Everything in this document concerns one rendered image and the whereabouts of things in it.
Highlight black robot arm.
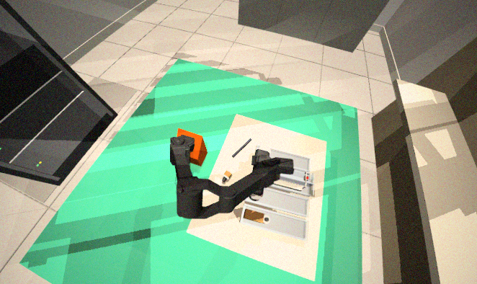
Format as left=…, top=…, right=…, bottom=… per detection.
left=170, top=135, right=294, bottom=219

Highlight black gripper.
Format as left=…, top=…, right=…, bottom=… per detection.
left=254, top=149, right=269, bottom=195

